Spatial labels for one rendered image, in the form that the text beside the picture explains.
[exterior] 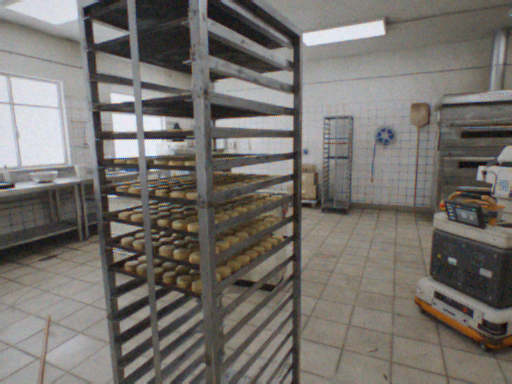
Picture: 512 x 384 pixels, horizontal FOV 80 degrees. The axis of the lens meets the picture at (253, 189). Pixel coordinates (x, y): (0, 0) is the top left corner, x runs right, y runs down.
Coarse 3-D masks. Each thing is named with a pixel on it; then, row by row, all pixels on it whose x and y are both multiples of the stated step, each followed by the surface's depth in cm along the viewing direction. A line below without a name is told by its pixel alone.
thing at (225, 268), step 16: (272, 240) 129; (144, 256) 113; (240, 256) 112; (256, 256) 115; (144, 272) 102; (160, 272) 99; (176, 272) 99; (192, 272) 99; (224, 272) 99; (192, 288) 90
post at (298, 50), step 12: (300, 36) 121; (300, 48) 122; (300, 60) 123; (300, 72) 124; (300, 84) 124; (300, 96) 125; (300, 108) 126; (300, 120) 127; (300, 132) 128; (300, 144) 128; (300, 156) 129; (300, 168) 130; (300, 180) 131; (300, 192) 132; (300, 204) 133; (300, 216) 134; (300, 228) 135; (300, 240) 136; (300, 252) 137; (300, 264) 138; (300, 276) 138; (300, 288) 139; (300, 300) 141; (300, 312) 142; (300, 324) 143
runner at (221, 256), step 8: (288, 216) 131; (280, 224) 124; (264, 232) 112; (272, 232) 118; (248, 240) 103; (256, 240) 108; (232, 248) 95; (240, 248) 99; (216, 256) 88; (224, 256) 91; (200, 264) 82; (216, 264) 88; (200, 272) 82
